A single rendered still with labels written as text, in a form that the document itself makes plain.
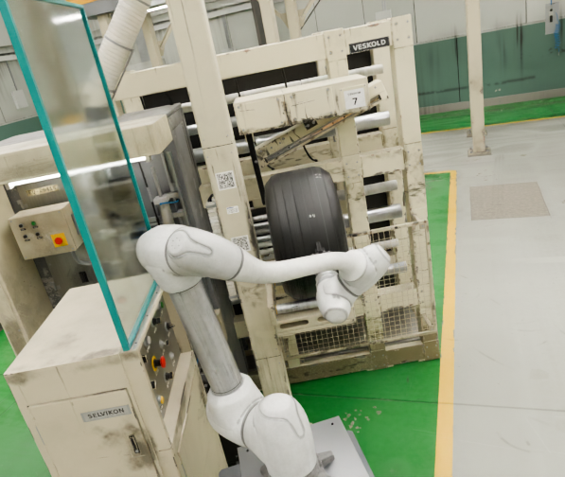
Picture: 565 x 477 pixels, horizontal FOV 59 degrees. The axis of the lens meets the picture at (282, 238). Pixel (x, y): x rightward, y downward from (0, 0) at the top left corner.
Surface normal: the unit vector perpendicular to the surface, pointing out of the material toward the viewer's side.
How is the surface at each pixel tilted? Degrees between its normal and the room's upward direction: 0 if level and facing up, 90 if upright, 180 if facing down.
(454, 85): 90
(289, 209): 47
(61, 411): 90
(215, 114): 90
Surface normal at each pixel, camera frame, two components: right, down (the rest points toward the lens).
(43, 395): 0.04, 0.36
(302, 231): -0.03, -0.02
